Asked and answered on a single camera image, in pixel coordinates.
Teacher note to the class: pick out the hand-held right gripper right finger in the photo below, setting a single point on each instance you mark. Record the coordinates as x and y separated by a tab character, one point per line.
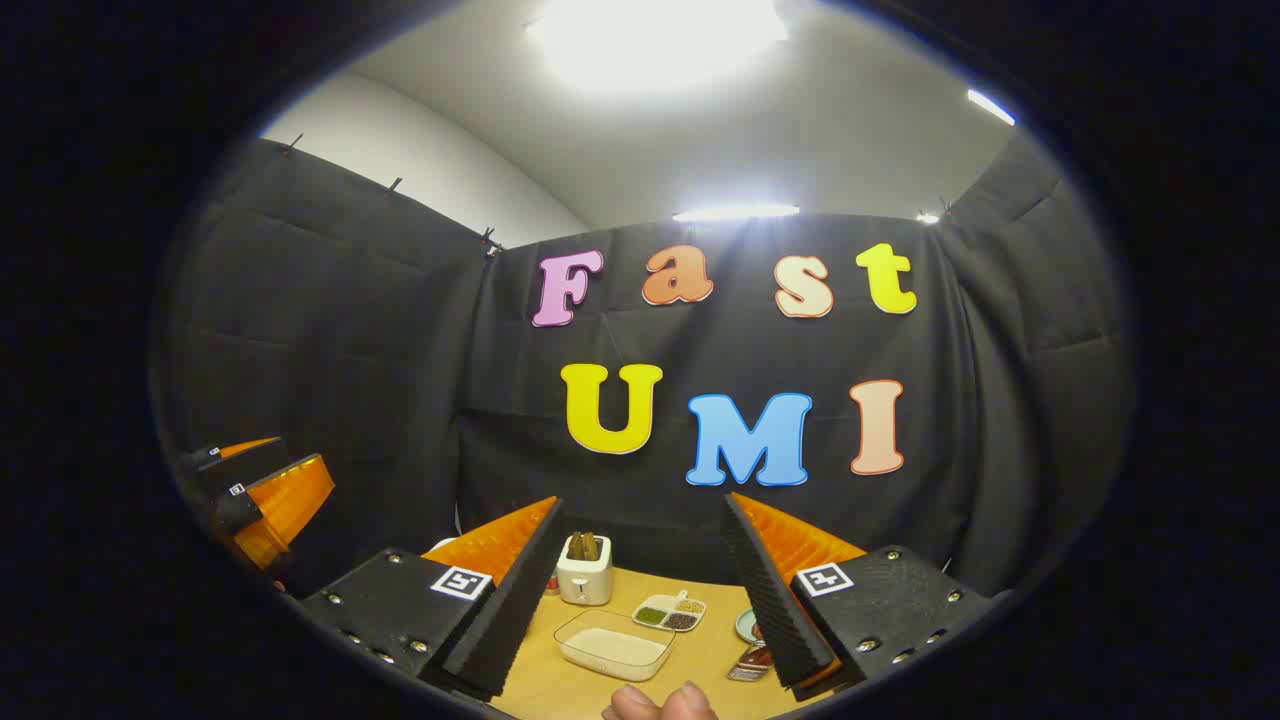
775	610

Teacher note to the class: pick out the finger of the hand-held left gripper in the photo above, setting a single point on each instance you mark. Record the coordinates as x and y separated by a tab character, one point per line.
235	467
290	500

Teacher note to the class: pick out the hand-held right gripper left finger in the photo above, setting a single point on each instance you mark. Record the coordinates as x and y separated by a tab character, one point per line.
500	620

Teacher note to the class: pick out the clear container of rice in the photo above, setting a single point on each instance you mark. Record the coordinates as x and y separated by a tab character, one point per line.
615	648

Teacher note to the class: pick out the pale green plate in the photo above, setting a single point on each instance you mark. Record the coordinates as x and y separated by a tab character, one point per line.
746	625

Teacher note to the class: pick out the white toaster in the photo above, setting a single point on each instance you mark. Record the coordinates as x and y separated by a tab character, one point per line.
585	582

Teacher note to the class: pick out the white divided grain dish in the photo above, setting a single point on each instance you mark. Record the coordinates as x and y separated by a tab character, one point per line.
670	612

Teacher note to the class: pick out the brown toast slice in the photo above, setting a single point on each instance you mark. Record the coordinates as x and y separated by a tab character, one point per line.
592	546
575	545

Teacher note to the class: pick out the black backdrop cloth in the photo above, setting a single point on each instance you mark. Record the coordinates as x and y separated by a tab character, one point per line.
400	380

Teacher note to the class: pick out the long ceiling light strip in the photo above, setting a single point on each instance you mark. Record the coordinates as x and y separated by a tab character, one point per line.
735	213

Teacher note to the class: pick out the small ceiling light strip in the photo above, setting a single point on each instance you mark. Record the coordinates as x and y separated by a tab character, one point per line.
990	107

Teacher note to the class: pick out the large ceiling light panel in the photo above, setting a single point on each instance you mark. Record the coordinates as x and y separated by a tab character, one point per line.
655	40

